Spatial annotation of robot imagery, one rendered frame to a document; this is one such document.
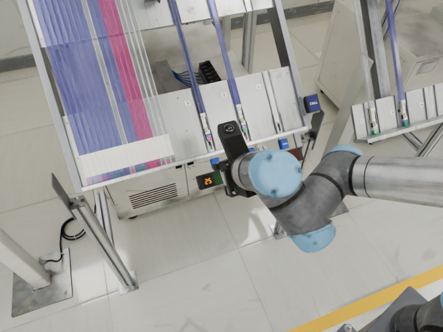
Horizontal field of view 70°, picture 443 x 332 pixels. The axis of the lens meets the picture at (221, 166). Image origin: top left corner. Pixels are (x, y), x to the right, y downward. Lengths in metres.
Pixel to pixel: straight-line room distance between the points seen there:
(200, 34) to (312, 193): 1.24
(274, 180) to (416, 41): 1.45
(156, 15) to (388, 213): 1.43
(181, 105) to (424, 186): 0.63
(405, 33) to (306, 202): 1.46
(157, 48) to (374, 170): 1.22
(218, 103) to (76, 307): 1.06
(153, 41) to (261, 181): 1.25
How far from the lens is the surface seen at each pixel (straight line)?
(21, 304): 1.67
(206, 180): 0.93
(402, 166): 0.57
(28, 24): 0.99
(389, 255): 1.72
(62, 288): 1.62
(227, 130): 0.69
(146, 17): 0.98
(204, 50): 1.55
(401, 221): 1.85
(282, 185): 0.49
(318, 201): 0.56
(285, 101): 1.01
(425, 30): 1.98
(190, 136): 0.91
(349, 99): 1.27
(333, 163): 0.62
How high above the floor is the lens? 1.40
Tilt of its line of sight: 50 degrees down
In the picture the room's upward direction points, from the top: straight up
